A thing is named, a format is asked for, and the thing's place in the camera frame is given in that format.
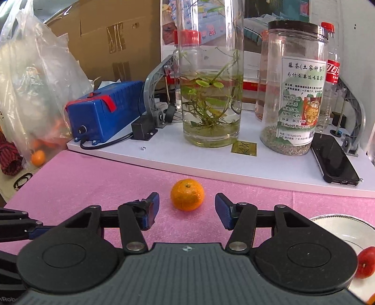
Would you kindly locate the cola plastic bottle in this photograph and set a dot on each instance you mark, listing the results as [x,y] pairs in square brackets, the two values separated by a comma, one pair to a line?
[331,80]

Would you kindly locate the red capped clear bottle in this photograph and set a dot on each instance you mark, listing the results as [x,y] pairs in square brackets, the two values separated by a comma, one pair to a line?
[184,41]

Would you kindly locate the tall glass plant vase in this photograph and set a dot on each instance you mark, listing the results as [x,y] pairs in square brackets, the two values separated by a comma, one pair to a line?
[212,78]

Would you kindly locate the black smartphone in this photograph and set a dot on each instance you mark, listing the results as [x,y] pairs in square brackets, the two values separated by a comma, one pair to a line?
[334,164]

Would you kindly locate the red apple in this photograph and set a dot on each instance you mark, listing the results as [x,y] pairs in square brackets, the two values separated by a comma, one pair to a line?
[366,263]

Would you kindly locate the orange tangerine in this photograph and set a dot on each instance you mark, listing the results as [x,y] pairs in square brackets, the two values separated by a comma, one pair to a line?
[187,195]
[371,300]

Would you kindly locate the clear bag with fruit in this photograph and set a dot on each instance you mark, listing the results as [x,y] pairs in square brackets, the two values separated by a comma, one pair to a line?
[39,76]

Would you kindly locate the clear plastic labelled jar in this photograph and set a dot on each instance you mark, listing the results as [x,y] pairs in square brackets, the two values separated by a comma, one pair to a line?
[296,72]

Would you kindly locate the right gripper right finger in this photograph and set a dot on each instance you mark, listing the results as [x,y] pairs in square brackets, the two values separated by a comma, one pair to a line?
[242,219]

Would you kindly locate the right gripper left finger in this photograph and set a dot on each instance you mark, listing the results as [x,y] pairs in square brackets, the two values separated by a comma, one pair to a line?
[132,218]

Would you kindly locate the black adapter block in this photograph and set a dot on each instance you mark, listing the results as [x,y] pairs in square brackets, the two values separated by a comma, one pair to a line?
[143,129]

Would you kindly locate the red black knitted cloth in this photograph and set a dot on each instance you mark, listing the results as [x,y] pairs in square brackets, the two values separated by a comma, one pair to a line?
[10,159]

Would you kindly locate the white base board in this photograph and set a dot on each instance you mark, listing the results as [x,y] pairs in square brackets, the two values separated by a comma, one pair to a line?
[168,150]

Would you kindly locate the white ceramic plate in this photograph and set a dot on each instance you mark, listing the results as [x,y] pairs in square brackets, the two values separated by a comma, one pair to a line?
[357,233]

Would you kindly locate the blue power box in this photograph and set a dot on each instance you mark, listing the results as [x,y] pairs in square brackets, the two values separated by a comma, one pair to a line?
[101,114]

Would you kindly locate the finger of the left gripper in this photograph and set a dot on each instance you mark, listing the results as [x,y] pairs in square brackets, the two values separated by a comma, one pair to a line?
[37,230]

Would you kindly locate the gold sticker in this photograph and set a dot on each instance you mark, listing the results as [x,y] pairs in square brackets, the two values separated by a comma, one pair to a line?
[244,148]

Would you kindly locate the cardboard box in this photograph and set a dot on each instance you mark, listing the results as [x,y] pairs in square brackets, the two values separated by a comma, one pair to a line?
[112,40]

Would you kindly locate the pink floral tablecloth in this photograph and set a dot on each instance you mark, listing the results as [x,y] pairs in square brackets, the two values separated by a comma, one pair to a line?
[71,181]

